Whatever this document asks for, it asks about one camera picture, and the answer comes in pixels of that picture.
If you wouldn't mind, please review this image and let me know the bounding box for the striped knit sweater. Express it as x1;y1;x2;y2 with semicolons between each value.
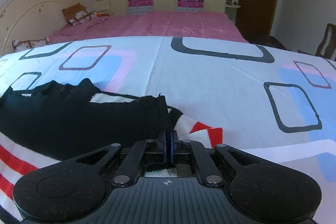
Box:
0;78;223;222

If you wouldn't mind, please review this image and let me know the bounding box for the small white patterned pillow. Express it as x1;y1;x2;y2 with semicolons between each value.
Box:
12;37;51;53

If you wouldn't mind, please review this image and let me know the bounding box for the printed white bed sheet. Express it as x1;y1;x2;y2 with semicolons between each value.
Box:
0;36;336;224

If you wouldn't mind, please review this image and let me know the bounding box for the pink bed sheet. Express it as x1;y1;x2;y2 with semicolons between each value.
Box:
47;10;250;44

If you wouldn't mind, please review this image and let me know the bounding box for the orange patterned pillow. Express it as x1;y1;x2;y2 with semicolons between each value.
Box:
62;3;98;26

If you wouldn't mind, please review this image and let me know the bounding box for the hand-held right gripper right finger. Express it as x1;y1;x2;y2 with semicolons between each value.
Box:
169;130;265;188

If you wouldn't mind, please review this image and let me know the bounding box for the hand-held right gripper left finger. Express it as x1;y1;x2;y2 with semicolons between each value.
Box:
61;130;168;188

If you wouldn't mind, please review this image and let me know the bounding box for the brown wooden chair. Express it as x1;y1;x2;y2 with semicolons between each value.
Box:
297;23;336;61

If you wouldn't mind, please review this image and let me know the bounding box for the cream bed headboard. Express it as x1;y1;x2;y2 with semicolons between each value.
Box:
0;0;84;56

